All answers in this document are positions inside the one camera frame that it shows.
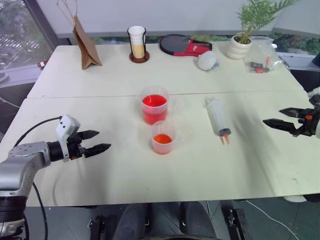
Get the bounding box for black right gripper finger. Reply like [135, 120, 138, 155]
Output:
[278, 107, 307, 119]
[262, 118, 300, 136]

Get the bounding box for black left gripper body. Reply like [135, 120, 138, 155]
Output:
[66, 132, 88, 161]

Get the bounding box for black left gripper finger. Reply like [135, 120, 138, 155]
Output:
[79, 129, 101, 141]
[84, 143, 112, 159]

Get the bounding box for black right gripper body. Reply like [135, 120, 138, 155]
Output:
[290, 108, 317, 138]

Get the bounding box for clear plastic syringe orange tip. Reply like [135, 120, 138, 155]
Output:
[204, 96, 232, 146]

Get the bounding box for small beaker orange liquid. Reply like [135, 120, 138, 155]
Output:
[150, 120, 178, 156]

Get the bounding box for large beaker red liquid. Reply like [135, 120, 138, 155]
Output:
[138, 85, 176, 126]

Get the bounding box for clear plastic bag small parts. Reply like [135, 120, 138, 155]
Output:
[243, 35, 286, 75]

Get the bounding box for white rounded object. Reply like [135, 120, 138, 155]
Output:
[283, 194, 308, 203]

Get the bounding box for white ribbed plant pot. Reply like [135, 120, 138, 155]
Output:
[226, 34, 254, 61]

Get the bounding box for brown paper bag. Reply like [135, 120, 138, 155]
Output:
[56, 0, 103, 71]

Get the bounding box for grey wrapped ball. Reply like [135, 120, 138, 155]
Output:
[197, 51, 221, 73]

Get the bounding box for white vase in black stand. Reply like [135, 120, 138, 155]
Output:
[127, 25, 151, 64]

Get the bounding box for green palm plant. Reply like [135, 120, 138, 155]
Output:
[235, 0, 302, 45]

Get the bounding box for red black ping-pong paddle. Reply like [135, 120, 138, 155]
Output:
[158, 33, 214, 58]

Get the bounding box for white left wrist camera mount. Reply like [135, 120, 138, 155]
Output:
[55, 114, 81, 163]

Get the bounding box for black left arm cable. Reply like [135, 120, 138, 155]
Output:
[14, 116, 62, 147]

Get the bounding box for black metal frame bracket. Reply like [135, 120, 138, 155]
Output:
[87, 216, 106, 240]
[223, 208, 251, 240]

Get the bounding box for white cable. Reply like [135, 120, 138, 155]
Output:
[245, 199, 299, 240]

